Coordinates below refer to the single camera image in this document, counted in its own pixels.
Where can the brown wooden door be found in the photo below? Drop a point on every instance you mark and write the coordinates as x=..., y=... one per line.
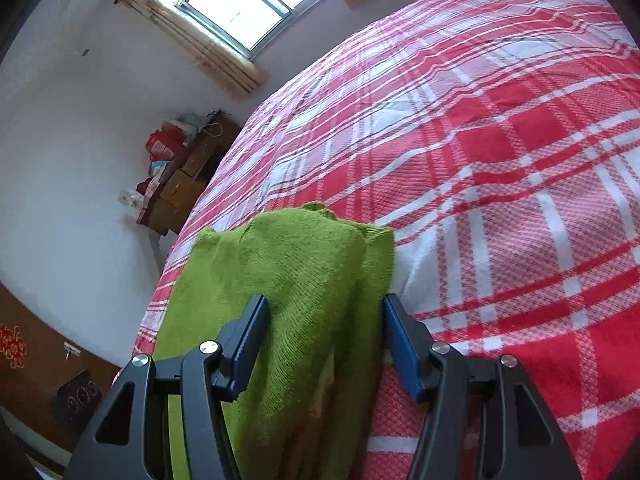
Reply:
x=35, y=395

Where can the red paper decoration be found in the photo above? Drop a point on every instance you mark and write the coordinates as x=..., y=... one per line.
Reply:
x=12, y=345

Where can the bright window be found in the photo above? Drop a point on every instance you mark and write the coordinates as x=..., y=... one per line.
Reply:
x=240, y=0

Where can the grey green bundle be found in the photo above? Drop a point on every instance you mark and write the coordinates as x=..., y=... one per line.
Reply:
x=190, y=121

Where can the red plastic bag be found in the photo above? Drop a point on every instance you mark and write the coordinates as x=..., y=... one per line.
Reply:
x=165, y=145

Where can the green orange white knit sweater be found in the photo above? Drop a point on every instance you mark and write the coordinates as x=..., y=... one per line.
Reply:
x=300, y=280

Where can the brown wooden desk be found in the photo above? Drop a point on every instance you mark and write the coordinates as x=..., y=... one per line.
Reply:
x=190, y=175

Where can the white wall socket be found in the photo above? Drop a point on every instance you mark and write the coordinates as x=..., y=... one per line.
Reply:
x=128, y=198

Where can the white door latch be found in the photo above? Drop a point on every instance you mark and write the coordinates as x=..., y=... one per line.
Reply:
x=72, y=349

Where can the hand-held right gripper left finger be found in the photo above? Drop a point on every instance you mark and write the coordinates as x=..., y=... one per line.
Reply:
x=247, y=345

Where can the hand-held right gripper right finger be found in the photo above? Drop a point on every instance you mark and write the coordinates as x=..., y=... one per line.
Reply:
x=402, y=350

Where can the red white box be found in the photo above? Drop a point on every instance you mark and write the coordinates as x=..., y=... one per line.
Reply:
x=149, y=186

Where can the red white plaid blanket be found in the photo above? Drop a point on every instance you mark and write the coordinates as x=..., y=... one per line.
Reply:
x=500, y=160

